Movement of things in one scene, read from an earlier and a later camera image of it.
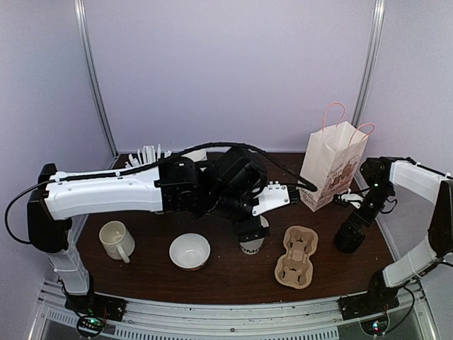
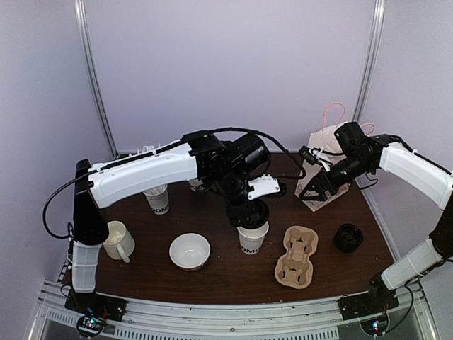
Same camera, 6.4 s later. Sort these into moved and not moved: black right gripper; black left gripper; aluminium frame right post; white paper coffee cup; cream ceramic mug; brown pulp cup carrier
Moved: black left gripper; black right gripper
Not moved: white paper coffee cup; cream ceramic mug; aluminium frame right post; brown pulp cup carrier
